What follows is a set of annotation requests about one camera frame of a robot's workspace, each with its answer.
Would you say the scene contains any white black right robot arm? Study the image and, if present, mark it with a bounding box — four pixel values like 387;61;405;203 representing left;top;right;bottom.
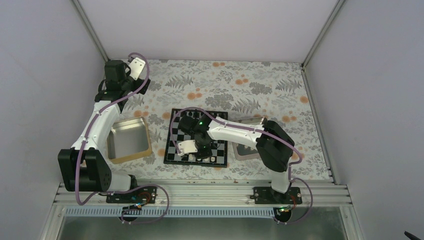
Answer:
174;114;295;204

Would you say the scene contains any grey slotted cable duct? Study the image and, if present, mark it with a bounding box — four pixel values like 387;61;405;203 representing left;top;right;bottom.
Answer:
64;206;275;218

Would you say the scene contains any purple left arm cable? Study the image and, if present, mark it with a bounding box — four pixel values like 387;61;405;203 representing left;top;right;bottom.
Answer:
74;52;170;226

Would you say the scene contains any aluminium front rail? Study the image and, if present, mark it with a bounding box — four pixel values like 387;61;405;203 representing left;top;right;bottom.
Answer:
52;182;353;208

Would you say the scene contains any gold rimmed empty metal tin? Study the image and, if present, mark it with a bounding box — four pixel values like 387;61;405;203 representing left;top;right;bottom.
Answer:
107;117;153;165

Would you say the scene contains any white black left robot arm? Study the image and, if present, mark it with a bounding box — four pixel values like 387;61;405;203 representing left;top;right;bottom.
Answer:
57;57;151;203

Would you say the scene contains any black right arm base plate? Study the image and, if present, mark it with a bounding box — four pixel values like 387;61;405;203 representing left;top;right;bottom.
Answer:
250;186;303;205

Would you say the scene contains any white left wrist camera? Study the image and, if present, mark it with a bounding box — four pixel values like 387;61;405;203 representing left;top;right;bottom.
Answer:
128;57;146;80

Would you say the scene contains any floral patterned table mat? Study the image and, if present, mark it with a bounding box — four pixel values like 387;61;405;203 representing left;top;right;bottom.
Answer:
109;59;331;181

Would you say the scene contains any right aluminium corner frame post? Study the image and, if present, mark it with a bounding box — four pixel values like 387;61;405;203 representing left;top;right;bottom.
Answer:
301;0;346;70

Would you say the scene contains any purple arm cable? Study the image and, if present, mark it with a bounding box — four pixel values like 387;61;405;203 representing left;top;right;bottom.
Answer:
74;52;170;226
168;106;314;226

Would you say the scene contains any pink rimmed metal tin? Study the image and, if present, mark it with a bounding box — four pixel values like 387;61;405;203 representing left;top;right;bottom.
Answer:
230;116;269;162

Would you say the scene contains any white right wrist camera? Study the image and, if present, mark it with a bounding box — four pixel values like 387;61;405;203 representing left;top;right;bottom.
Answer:
177;140;198;156

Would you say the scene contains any aluminium corner frame post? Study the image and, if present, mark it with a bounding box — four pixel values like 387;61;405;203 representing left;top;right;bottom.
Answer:
301;0;346;70
71;0;109;62

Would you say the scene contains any black white chess board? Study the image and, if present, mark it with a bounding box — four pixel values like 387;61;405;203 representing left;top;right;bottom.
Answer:
163;108;228;168

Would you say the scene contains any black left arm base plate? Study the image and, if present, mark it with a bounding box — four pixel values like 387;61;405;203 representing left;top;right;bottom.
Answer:
106;186;157;205

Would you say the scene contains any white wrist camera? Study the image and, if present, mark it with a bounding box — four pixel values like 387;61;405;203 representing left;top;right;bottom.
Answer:
177;140;198;156
128;57;146;80

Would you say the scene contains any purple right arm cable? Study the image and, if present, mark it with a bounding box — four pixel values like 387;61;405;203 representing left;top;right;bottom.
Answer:
168;106;314;226

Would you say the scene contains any black chess pieces row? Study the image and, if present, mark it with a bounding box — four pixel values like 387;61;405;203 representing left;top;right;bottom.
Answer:
181;110;228;120

